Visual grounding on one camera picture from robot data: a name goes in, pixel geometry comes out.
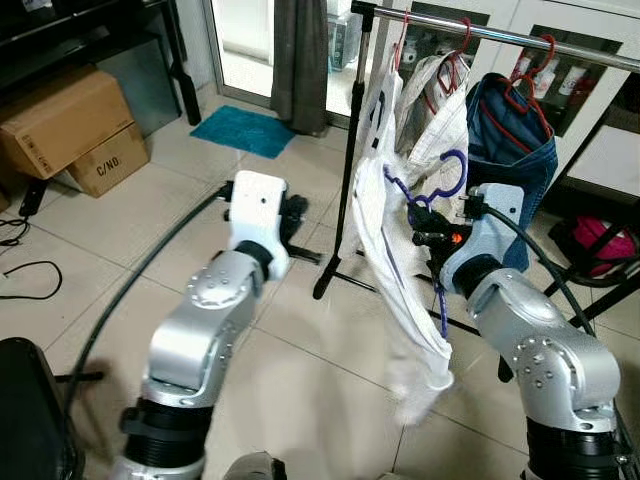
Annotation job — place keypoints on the purple clothes hanger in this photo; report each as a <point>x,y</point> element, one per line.
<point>464,172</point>

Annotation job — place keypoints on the chrome clothes rack black stand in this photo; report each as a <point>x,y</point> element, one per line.
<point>590,52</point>

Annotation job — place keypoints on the blue denim garment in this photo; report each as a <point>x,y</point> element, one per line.
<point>520,170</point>

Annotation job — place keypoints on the teal floor mat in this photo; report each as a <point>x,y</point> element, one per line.
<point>245,130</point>

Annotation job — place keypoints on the cream checked shirt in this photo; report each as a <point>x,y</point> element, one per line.
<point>435,120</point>

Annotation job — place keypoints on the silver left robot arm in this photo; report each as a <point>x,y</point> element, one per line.
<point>200,330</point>

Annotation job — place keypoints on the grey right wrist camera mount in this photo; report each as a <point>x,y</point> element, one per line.
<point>495,225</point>

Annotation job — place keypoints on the small printed cardboard box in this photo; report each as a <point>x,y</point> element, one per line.
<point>110,165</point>

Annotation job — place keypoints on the black seat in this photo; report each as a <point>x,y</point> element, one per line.
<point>30,420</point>

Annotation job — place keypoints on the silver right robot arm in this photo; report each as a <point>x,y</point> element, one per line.
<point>540,360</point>

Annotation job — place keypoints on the white shirt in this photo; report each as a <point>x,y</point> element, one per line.
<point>400,290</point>

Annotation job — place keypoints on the grey curtain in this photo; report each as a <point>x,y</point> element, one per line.
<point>300,60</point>

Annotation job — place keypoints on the black power adapter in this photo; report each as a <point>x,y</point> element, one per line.
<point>33,198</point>

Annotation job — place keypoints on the red hanger with twisted neck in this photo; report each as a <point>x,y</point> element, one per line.
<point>515,92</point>

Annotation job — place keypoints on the pink bag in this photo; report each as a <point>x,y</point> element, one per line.
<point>605,245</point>

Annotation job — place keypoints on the sheer white hanging garment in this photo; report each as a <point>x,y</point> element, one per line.
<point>378,110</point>

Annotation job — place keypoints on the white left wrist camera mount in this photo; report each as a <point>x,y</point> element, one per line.
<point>258,215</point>

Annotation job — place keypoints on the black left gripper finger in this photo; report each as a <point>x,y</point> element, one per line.
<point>296,218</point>

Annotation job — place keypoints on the large plain cardboard box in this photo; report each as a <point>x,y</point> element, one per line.
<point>60,115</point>

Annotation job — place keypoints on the black shelf unit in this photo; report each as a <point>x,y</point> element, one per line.
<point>100,30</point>

